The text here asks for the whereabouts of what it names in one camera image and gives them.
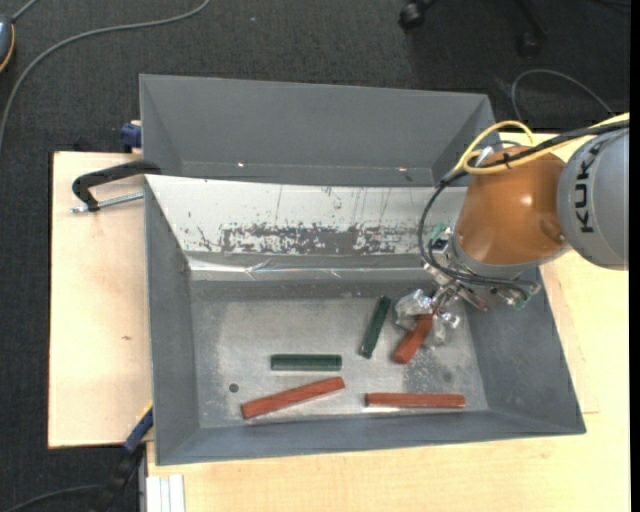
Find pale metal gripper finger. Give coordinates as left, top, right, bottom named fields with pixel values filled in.
left=396, top=288, right=433, bottom=330
left=428, top=308, right=462, bottom=347

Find red-brown block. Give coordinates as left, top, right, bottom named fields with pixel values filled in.
left=363, top=392, right=467, bottom=410
left=240, top=376, right=347, bottom=420
left=392, top=313, right=435, bottom=365

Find dark green flat block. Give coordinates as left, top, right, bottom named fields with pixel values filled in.
left=270, top=353, right=344, bottom=372
left=358, top=294, right=393, bottom=360

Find grey metal bin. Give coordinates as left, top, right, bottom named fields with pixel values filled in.
left=138, top=73, right=587, bottom=466

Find black cylinder on white bracket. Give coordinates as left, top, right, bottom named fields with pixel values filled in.
left=428, top=234, right=454, bottom=269

